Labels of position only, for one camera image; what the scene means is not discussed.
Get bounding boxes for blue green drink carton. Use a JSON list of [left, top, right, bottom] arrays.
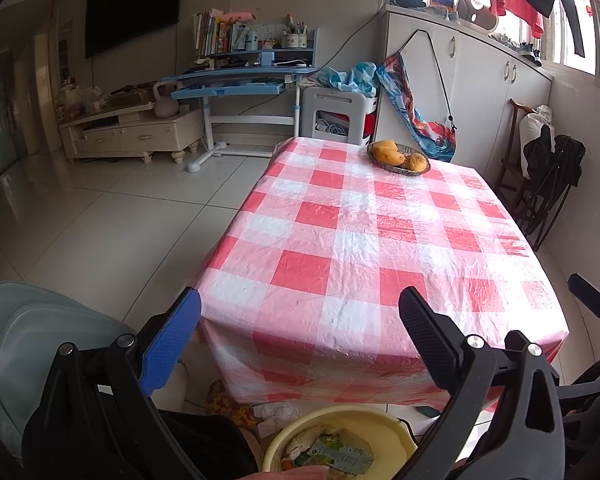
[[294, 434, 376, 476]]

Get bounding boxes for white wall cabinet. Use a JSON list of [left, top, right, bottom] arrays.
[[378, 4, 554, 186]]

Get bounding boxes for wooden chair with black clothes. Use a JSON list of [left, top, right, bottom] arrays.
[[522, 132, 586, 251]]

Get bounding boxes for pink plush toy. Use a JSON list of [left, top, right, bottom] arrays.
[[217, 10, 258, 25]]

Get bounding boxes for yellow plastic basin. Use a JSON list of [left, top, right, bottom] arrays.
[[261, 405, 420, 480]]

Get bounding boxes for beige kettlebell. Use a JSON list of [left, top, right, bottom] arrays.
[[152, 81, 181, 120]]

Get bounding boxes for white pen holder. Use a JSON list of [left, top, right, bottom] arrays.
[[284, 15, 309, 49]]

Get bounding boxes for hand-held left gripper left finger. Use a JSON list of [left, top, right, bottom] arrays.
[[22, 287, 206, 480]]

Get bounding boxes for grey-green leather chair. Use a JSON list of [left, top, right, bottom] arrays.
[[0, 280, 138, 443]]

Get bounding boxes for colourful printed bag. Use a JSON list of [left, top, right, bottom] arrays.
[[376, 29, 460, 163]]

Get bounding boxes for blue patterned cloth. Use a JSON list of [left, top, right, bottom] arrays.
[[319, 61, 379, 97]]

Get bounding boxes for blue study desk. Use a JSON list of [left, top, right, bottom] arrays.
[[159, 27, 321, 173]]

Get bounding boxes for cream TV cabinet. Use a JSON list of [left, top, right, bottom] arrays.
[[59, 102, 204, 163]]

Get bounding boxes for white plastic stool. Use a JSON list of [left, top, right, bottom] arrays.
[[300, 86, 379, 143]]

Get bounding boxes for dark wooden chair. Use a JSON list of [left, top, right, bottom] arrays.
[[495, 99, 536, 211]]

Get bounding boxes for white sack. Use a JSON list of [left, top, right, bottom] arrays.
[[522, 105, 555, 148]]

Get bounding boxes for woven fruit basket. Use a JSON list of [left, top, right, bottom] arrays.
[[366, 142, 432, 177]]

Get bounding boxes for white crumpled cloth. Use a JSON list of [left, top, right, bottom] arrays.
[[252, 401, 303, 428]]

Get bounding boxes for row of books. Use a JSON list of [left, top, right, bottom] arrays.
[[192, 8, 231, 57]]

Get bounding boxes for clear plastic bags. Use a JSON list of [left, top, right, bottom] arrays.
[[55, 85, 106, 116]]

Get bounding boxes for white paper tissue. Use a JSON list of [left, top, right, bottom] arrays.
[[280, 427, 326, 461]]

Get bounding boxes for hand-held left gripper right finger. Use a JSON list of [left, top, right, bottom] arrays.
[[395, 286, 566, 480]]

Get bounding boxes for black television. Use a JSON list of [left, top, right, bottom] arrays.
[[85, 0, 185, 59]]

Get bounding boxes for yellow floral cushion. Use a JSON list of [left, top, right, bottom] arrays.
[[204, 379, 258, 431]]

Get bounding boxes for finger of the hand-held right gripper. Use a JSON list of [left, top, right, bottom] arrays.
[[560, 355, 600, 463], [568, 273, 600, 351]]

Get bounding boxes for pink white checkered tablecloth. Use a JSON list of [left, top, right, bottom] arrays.
[[192, 136, 571, 413]]

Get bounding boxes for dark sneakers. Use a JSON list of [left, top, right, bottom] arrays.
[[490, 32, 543, 66]]

